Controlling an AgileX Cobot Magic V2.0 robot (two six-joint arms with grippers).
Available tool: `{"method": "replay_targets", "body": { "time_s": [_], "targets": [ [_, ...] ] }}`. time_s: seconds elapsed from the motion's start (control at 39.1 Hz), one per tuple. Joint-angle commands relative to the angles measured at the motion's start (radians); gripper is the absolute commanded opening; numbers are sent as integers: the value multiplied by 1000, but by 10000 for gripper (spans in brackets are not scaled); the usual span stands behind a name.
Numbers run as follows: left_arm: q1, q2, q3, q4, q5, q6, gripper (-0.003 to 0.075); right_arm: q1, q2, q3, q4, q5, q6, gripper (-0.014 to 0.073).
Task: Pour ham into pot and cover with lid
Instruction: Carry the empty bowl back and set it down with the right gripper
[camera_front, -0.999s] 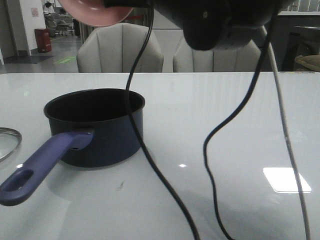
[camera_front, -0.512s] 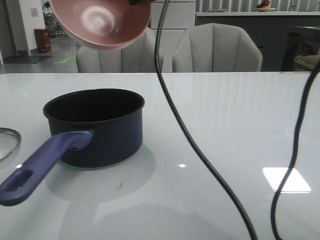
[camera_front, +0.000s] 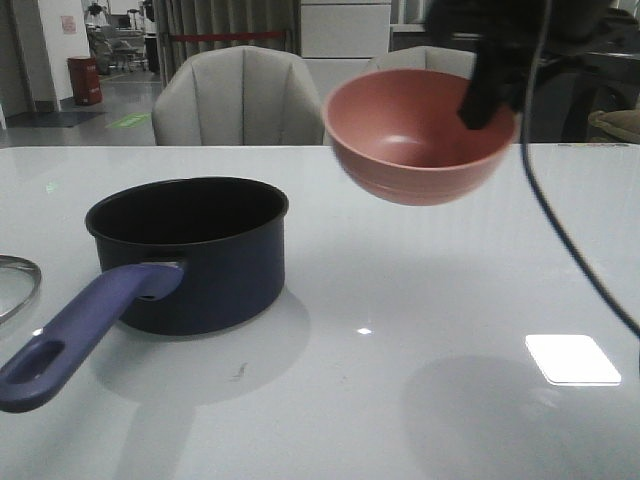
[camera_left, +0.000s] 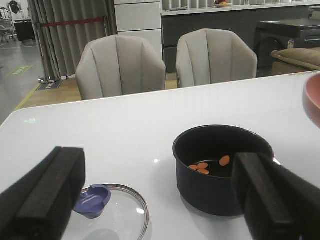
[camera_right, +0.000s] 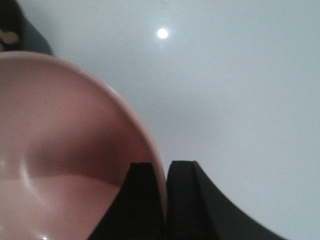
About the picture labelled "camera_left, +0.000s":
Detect left grey upholstered chair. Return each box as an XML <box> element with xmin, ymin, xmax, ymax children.
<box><xmin>75</xmin><ymin>35</ymin><xmax>166</xmax><ymax>100</ymax></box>

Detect dark grey counter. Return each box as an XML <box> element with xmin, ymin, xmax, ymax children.
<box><xmin>161</xmin><ymin>4</ymin><xmax>309</xmax><ymax>73</ymax></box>

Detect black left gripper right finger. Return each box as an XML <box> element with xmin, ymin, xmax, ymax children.
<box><xmin>231</xmin><ymin>152</ymin><xmax>320</xmax><ymax>240</ymax></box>

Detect pink bowl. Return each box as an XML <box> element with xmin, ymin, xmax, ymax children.
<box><xmin>302</xmin><ymin>73</ymin><xmax>320</xmax><ymax>128</ymax></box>

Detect glass lid with blue knob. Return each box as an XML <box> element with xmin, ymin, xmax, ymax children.
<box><xmin>63</xmin><ymin>184</ymin><xmax>150</xmax><ymax>240</ymax></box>

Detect right grey upholstered chair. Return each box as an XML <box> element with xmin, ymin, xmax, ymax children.
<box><xmin>175</xmin><ymin>28</ymin><xmax>258</xmax><ymax>88</ymax></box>

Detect fruit plate on counter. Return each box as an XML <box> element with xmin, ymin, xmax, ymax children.
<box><xmin>213</xmin><ymin>0</ymin><xmax>233</xmax><ymax>8</ymax></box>

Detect grey curtain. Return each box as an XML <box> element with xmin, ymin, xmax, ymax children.
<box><xmin>28</xmin><ymin>0</ymin><xmax>118</xmax><ymax>80</ymax></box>

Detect white cabinet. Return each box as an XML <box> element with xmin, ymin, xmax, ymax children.
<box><xmin>114</xmin><ymin>0</ymin><xmax>163</xmax><ymax>58</ymax></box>

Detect red barrier belt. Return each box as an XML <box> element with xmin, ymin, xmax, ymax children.
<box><xmin>40</xmin><ymin>16</ymin><xmax>104</xmax><ymax>27</ymax></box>

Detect dark blue saucepan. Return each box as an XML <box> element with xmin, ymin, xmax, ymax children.
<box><xmin>172</xmin><ymin>124</ymin><xmax>274</xmax><ymax>217</ymax></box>

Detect dark washing machine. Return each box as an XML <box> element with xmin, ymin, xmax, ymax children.
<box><xmin>253</xmin><ymin>18</ymin><xmax>320</xmax><ymax>69</ymax></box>

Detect grey upholstered chair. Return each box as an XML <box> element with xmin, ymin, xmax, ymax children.
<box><xmin>175</xmin><ymin>28</ymin><xmax>258</xmax><ymax>88</ymax></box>
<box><xmin>75</xmin><ymin>35</ymin><xmax>166</xmax><ymax>100</ymax></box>

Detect olive cushion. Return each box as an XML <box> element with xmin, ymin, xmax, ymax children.
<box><xmin>270</xmin><ymin>47</ymin><xmax>320</xmax><ymax>76</ymax></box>

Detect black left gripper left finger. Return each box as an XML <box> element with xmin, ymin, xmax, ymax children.
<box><xmin>0</xmin><ymin>147</ymin><xmax>86</xmax><ymax>240</ymax></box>

